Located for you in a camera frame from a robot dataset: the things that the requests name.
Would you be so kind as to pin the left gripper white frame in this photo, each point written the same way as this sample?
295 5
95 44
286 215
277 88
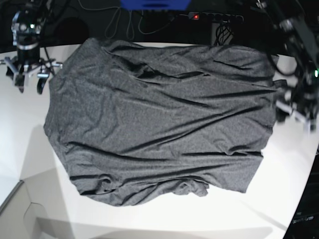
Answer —
300 105

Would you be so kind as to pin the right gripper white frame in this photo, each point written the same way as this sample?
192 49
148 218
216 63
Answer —
20 74

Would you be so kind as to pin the grey t-shirt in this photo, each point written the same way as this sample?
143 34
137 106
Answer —
130 123

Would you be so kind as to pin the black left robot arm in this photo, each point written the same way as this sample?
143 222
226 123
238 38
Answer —
289 18

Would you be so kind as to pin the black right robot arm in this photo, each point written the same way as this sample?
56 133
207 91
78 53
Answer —
28 26

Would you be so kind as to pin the black power strip red light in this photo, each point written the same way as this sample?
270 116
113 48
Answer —
215 17

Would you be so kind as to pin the blue box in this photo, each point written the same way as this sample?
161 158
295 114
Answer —
155 4

